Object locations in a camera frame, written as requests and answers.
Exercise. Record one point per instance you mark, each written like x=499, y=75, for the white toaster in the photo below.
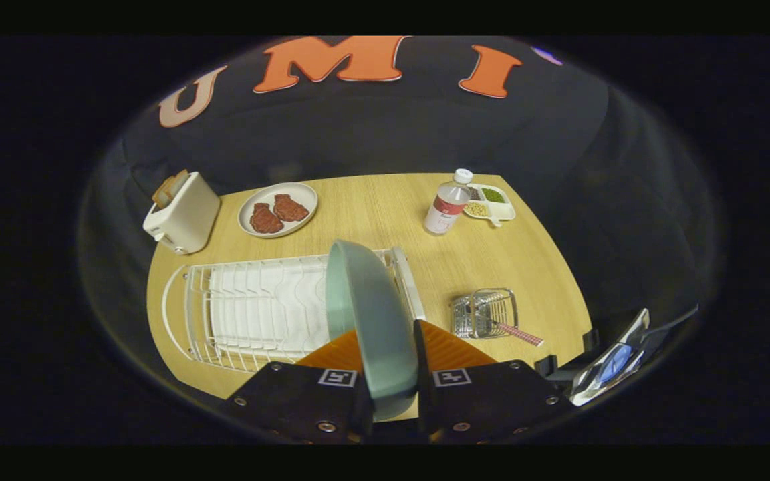
x=188, y=220

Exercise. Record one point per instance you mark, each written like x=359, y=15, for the white divided tray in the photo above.
x=504, y=210

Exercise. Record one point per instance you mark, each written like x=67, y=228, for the clear plastic water bottle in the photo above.
x=445, y=207

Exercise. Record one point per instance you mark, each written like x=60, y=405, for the pile of dark beans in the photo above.
x=474, y=194

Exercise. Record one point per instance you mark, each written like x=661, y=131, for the red meat piece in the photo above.
x=266, y=219
x=290, y=208

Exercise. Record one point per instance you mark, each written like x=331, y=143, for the black table clamp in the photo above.
x=547, y=366

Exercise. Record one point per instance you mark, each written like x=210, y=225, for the white plate with meat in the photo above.
x=251, y=224

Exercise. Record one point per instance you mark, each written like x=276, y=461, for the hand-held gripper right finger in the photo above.
x=419, y=361

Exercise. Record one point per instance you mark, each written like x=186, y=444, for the pile of yellow beans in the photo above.
x=477, y=209

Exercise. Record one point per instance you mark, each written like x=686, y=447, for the pale green plate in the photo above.
x=378, y=314

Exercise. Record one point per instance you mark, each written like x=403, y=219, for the brown toast slice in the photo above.
x=176, y=182
x=161, y=194

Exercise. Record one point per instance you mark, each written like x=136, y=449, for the pile of green peas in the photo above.
x=492, y=195

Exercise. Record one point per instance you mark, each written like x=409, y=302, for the shiny device with blue screen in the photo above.
x=615, y=361

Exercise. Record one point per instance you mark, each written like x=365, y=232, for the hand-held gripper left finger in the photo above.
x=291, y=401

